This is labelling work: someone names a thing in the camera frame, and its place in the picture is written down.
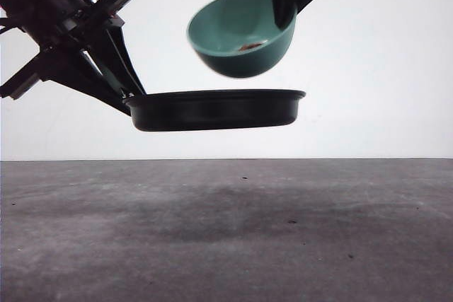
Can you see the black frying pan green handle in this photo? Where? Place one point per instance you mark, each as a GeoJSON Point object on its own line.
{"type": "Point", "coordinates": [213, 110]}

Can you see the mint green bowl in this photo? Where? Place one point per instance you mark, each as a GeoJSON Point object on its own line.
{"type": "Point", "coordinates": [217, 30]}

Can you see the brown beef cubes pile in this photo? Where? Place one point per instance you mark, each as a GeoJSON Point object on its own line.
{"type": "Point", "coordinates": [251, 45]}

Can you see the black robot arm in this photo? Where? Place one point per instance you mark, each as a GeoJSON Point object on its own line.
{"type": "Point", "coordinates": [81, 46]}

